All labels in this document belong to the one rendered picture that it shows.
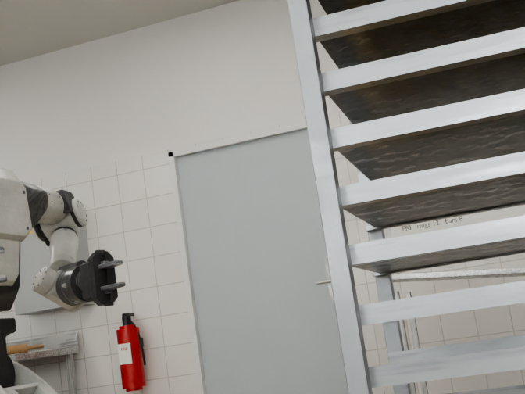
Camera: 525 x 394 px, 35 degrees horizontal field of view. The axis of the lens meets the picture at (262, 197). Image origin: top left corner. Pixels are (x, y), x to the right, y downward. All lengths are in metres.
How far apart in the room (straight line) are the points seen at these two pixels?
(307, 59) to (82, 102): 4.79
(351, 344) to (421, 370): 0.11
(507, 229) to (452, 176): 0.11
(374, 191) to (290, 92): 4.16
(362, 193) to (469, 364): 0.29
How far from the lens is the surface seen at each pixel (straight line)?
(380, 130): 1.25
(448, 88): 1.41
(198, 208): 5.49
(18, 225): 1.76
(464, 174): 1.23
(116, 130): 5.82
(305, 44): 1.28
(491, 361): 1.22
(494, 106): 1.24
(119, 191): 5.73
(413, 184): 1.23
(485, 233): 1.22
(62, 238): 2.15
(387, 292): 1.65
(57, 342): 5.83
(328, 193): 1.22
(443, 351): 1.64
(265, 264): 5.30
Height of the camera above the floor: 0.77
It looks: 10 degrees up
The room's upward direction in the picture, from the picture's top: 8 degrees counter-clockwise
